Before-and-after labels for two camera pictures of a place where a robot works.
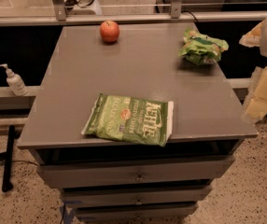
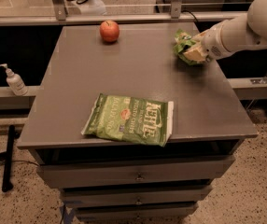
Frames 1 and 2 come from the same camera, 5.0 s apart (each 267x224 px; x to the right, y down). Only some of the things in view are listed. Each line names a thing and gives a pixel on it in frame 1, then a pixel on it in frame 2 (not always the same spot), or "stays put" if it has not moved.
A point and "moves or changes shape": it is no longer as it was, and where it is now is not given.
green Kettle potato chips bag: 131,119 stays put
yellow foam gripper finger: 252,38 -> 201,36
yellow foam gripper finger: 265,89 -> 197,54
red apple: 109,31 stays put
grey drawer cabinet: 103,180 stays put
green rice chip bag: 200,49 moves or changes shape
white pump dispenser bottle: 15,82 stays put
